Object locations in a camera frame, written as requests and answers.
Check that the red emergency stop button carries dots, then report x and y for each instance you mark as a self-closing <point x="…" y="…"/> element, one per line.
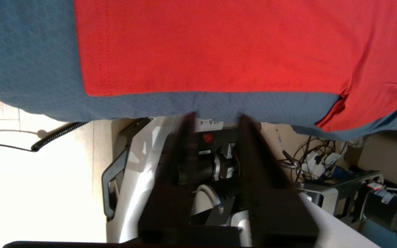
<point x="208" y="138"/>

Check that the white power strip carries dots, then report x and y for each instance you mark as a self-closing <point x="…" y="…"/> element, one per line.
<point x="317" y="163"/>

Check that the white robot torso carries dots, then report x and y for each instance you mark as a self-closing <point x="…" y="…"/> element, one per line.
<point x="136" y="179"/>

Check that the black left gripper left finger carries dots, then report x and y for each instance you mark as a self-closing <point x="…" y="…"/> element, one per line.
<point x="174" y="193"/>

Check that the red printed t-shirt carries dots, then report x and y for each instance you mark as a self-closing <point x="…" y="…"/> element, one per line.
<point x="219" y="44"/>

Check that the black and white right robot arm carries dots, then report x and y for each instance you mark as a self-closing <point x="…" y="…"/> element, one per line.
<point x="388" y="206"/>

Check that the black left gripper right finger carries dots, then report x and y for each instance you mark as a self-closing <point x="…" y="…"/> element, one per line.
<point x="271" y="199"/>

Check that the blue-grey bed sheet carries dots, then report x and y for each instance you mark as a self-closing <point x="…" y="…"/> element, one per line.
<point x="29" y="51"/>

